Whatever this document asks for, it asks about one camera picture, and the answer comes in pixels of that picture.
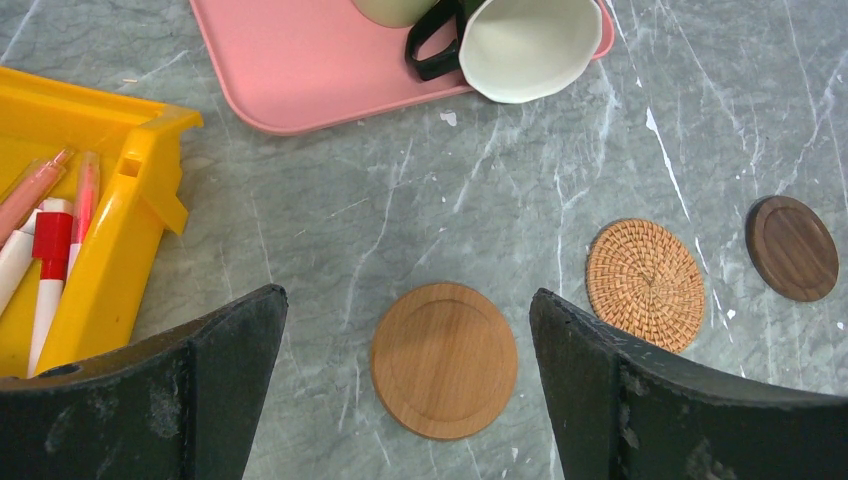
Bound markers in yellow bin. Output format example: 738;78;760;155
0;208;41;313

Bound yellow plastic bin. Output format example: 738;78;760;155
1;68;203;378

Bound woven coaster tan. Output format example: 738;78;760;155
586;218;706;354

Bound red capped white marker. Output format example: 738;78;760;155
27;198;74;377

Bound dark brown wooden coaster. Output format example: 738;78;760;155
745;195;840;302

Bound black mug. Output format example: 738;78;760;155
405;0;603;104

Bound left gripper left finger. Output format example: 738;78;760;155
1;284;288;479

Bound light wooden coaster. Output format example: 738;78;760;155
370;282;518;441

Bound thin pink pen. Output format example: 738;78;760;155
66;151;100;279

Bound green mug front middle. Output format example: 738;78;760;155
352;0;437;28

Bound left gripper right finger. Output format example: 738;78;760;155
529;289;847;479

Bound pink marker in bin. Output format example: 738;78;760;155
1;148;75;246

